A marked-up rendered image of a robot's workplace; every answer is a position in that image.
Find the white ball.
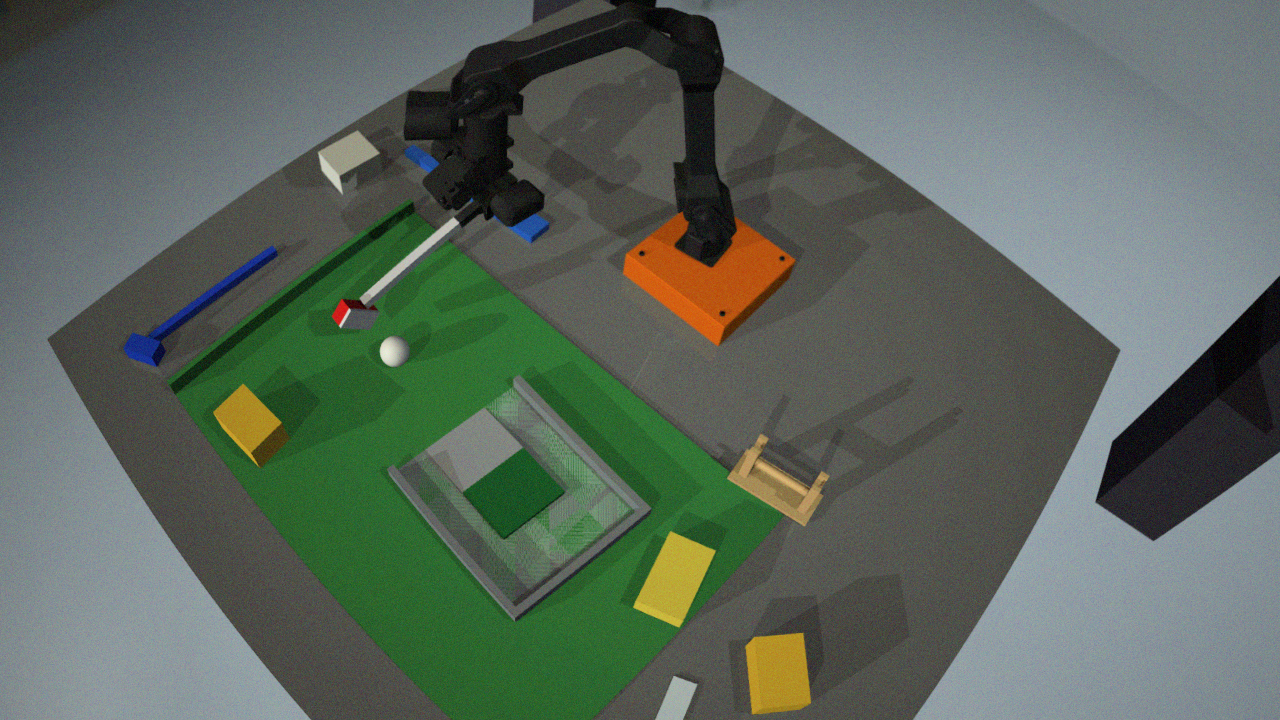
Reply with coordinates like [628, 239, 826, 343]
[380, 334, 410, 366]

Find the yellow rectangular block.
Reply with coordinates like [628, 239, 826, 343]
[214, 384, 289, 468]
[634, 530, 716, 626]
[745, 633, 812, 714]

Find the green flat mat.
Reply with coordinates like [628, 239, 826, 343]
[175, 211, 783, 720]

